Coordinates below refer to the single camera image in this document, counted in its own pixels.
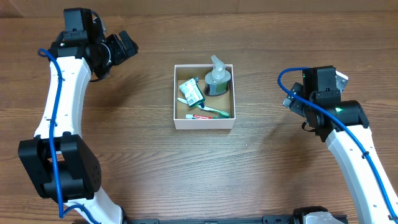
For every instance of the green white soap packet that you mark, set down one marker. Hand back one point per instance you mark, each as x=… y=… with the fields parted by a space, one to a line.
x=192 y=93

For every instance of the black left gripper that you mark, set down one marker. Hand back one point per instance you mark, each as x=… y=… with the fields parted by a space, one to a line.
x=116 y=50

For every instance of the green white toothbrush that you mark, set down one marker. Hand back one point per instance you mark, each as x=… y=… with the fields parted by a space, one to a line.
x=220 y=112

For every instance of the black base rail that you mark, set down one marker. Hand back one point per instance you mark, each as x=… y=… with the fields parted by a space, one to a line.
x=266 y=219

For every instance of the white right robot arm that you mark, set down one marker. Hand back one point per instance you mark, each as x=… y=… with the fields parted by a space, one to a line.
x=344 y=127

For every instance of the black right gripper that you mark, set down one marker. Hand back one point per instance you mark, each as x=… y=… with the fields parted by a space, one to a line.
x=296 y=101

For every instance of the pink cardboard box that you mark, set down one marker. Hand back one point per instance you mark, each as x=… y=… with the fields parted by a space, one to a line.
x=225 y=102

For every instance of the Colgate toothpaste tube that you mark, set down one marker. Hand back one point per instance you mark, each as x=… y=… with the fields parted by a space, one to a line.
x=197 y=116

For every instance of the clear soap pump bottle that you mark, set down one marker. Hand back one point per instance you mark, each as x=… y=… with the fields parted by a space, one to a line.
x=217 y=80

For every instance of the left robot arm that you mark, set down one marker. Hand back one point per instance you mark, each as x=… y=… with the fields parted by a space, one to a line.
x=59 y=163

